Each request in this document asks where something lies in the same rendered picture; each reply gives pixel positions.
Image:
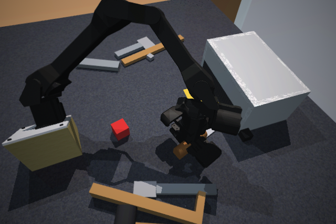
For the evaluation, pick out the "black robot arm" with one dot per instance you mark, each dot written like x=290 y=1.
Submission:
x=109 y=17

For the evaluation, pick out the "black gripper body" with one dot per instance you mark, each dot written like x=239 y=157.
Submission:
x=206 y=152

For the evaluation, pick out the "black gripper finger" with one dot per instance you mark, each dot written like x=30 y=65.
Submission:
x=191 y=150
x=179 y=139

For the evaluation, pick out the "red cube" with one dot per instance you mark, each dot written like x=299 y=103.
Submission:
x=120 y=129

